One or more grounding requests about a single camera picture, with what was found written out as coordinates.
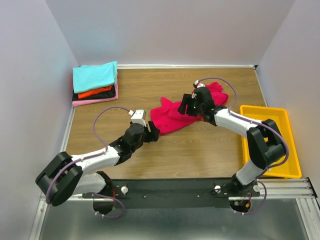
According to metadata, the folded black t shirt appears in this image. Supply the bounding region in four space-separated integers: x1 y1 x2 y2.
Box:
72 85 116 101

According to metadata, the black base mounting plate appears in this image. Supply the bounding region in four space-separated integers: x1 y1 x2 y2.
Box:
82 177 260 212

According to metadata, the folded cyan t shirt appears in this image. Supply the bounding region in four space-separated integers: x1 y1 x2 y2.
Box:
72 61 118 94

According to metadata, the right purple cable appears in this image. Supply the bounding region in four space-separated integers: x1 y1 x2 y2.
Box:
198 77 291 216

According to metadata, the red t shirt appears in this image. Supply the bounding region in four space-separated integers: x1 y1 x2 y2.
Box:
150 82 229 135

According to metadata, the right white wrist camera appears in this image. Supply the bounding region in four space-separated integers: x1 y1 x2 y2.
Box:
193 80 206 89

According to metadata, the aluminium extrusion frame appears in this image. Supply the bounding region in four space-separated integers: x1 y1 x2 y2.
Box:
29 64 320 240

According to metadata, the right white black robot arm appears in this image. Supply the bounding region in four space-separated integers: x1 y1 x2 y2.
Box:
177 84 290 195

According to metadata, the yellow plastic bin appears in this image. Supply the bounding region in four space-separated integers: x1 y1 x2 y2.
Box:
239 105 302 179

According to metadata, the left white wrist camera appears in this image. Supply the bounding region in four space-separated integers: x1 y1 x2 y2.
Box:
128 109 147 127

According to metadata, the folded orange t shirt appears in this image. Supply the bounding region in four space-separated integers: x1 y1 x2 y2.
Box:
77 85 113 99

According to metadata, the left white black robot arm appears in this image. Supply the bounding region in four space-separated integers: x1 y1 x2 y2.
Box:
35 120 160 206

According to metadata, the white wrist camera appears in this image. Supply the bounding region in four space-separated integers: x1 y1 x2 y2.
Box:
193 80 206 89
128 109 147 127

